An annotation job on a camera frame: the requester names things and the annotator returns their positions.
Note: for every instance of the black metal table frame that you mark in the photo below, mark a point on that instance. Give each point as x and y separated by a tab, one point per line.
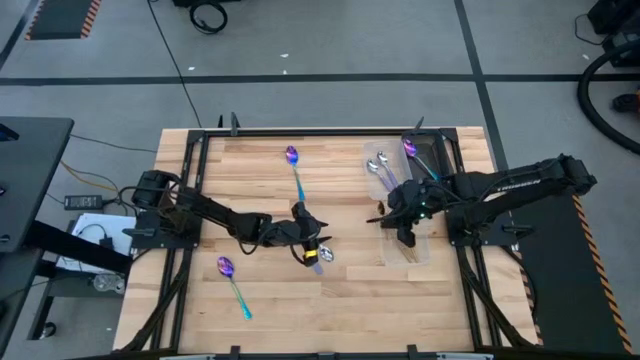
325	133

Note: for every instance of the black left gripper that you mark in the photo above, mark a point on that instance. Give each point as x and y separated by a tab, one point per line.
295	230

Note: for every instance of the black diagonal stand beam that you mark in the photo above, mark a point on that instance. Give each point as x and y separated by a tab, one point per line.
75	247

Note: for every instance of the dark grey plastic container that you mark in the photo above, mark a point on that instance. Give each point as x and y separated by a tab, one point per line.
430	150

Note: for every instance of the black mat orange hazard stripes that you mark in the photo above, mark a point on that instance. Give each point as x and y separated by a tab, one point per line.
60	20
560	280

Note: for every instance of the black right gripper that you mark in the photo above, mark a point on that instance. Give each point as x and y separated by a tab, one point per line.
417	205

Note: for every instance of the clear plastic object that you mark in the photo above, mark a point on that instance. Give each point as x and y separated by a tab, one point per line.
107	283

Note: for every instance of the red and black device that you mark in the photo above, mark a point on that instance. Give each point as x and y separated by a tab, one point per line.
625	102

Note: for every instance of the black caster wheel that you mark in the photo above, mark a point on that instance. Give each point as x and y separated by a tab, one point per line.
48	331

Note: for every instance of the black side desk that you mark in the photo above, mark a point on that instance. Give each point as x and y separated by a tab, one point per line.
30	175

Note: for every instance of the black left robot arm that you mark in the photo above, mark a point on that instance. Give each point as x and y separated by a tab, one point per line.
215	215

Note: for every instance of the white paper pad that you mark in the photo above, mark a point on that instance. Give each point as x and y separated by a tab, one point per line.
95	220

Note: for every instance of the black power adapter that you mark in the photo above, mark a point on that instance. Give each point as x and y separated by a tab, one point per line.
82	202

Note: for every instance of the black frame clamp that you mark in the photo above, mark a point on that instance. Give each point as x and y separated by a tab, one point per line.
233	125
417	126

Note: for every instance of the iridescent rainbow spoon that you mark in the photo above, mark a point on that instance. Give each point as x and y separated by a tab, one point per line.
433	173
410	148
292	155
226	269

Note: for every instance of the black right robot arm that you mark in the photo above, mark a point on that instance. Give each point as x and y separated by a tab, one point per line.
520	185

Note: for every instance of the black equipment box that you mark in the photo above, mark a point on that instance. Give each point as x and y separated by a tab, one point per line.
615	15

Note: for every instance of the clear plastic container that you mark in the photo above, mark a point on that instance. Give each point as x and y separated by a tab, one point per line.
372	147
422	255

